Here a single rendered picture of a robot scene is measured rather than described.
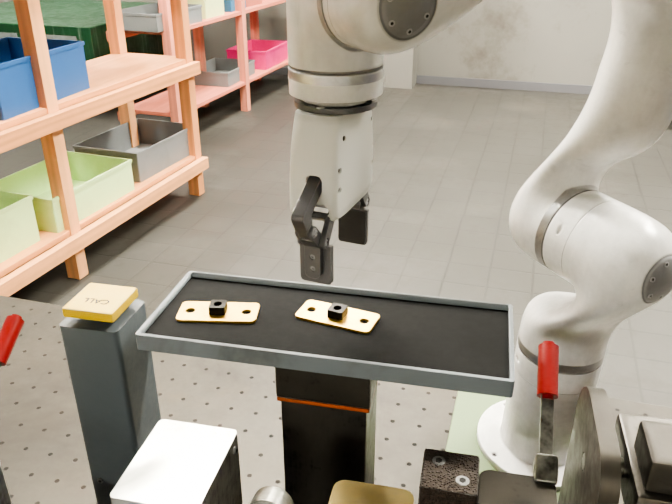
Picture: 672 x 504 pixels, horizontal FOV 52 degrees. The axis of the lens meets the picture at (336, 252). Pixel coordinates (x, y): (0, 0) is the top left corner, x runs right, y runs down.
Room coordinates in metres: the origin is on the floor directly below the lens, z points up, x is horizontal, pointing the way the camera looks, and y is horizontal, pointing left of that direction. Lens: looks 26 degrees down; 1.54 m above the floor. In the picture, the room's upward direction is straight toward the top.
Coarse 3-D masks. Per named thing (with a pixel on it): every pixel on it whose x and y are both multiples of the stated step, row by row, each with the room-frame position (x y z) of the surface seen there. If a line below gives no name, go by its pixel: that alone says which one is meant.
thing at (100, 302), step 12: (84, 288) 0.68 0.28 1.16; (96, 288) 0.68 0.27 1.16; (108, 288) 0.68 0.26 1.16; (120, 288) 0.68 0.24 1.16; (132, 288) 0.68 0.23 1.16; (72, 300) 0.65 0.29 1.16; (84, 300) 0.65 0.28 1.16; (96, 300) 0.65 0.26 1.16; (108, 300) 0.65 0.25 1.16; (120, 300) 0.65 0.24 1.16; (132, 300) 0.67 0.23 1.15; (72, 312) 0.63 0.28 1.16; (84, 312) 0.63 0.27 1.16; (96, 312) 0.63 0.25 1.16; (108, 312) 0.63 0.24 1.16; (120, 312) 0.64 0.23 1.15
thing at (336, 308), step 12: (312, 300) 0.65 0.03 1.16; (300, 312) 0.62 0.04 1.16; (312, 312) 0.62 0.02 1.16; (324, 312) 0.62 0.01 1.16; (336, 312) 0.61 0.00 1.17; (348, 312) 0.62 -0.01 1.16; (360, 312) 0.62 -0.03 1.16; (324, 324) 0.60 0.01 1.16; (336, 324) 0.60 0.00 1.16; (348, 324) 0.60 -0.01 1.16; (360, 324) 0.60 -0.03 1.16; (372, 324) 0.60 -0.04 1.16
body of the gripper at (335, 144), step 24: (312, 120) 0.58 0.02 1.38; (336, 120) 0.57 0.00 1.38; (360, 120) 0.60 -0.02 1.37; (312, 144) 0.57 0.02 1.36; (336, 144) 0.57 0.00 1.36; (360, 144) 0.60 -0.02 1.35; (312, 168) 0.57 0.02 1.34; (336, 168) 0.57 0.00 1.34; (360, 168) 0.61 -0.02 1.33; (336, 192) 0.57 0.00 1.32; (360, 192) 0.62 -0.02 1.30; (336, 216) 0.57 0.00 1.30
